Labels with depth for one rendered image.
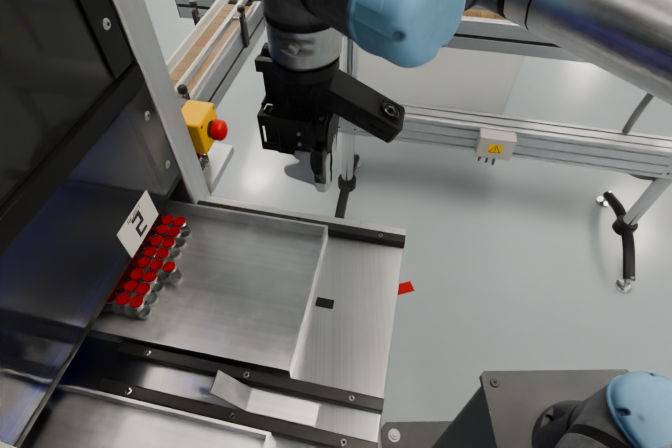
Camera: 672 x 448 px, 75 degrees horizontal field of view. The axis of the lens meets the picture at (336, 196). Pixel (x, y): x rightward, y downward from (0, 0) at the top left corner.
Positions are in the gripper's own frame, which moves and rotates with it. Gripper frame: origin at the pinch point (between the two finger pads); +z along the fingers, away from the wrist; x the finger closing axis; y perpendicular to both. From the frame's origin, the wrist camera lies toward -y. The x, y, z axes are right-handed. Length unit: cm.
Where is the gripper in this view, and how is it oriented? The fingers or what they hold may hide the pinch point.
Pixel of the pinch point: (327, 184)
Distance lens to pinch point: 60.6
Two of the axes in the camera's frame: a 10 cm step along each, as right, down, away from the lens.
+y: -9.8, -1.6, 1.3
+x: -2.1, 7.5, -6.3
